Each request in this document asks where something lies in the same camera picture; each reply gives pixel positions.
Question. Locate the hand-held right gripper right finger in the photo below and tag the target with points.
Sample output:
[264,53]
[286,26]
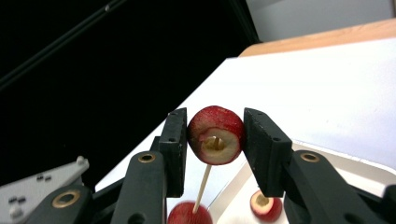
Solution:
[264,149]

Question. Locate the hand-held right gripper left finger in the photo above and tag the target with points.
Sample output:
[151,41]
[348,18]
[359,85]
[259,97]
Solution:
[173,149]

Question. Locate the thin wooden skewer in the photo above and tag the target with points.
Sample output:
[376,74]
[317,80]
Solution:
[204,183]

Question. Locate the red cored hawthorn fruit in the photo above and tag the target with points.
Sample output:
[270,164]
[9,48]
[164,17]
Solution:
[183,214]
[271,208]
[218,121]

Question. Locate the white square tray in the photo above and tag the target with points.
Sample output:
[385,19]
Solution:
[358,174]

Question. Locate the wooden table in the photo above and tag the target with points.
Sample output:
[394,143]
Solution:
[327,37]

